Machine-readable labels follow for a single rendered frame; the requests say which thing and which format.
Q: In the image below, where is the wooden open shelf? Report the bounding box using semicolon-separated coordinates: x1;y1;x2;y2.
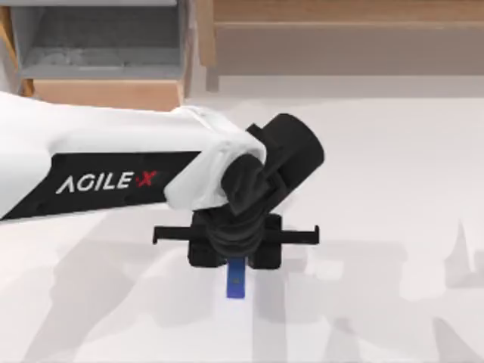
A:
199;0;484;92

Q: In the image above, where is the small blue block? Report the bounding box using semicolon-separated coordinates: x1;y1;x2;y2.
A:
225;256;248;300

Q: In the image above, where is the pale wooden drawer front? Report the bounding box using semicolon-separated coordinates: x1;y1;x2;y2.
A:
31;76;183;113

